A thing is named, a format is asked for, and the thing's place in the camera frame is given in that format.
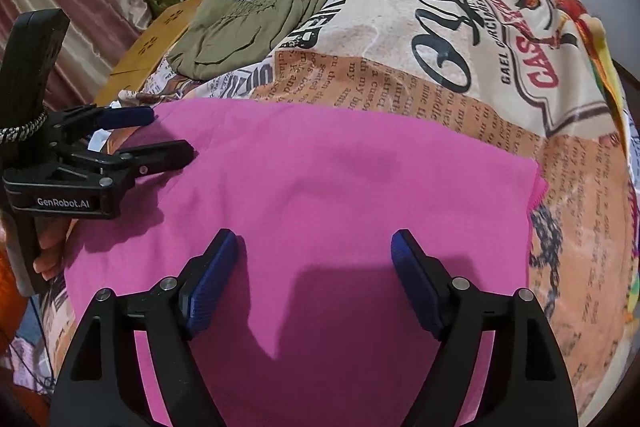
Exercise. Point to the printed blanket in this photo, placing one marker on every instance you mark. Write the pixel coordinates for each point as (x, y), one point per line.
(450, 7)

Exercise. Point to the olive green pants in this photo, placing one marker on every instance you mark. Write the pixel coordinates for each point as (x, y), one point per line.
(235, 27)

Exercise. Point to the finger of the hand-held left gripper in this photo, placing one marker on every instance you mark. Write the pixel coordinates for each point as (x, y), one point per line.
(127, 117)
(160, 157)

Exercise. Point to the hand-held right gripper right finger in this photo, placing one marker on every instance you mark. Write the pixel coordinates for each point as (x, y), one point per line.
(417, 284)

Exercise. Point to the person's left hand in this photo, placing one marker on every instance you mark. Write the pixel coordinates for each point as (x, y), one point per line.
(50, 252)

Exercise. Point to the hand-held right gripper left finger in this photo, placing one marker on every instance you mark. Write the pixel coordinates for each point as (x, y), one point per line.
(210, 284)

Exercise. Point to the pink pants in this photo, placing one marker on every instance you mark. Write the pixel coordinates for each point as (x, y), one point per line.
(325, 187)

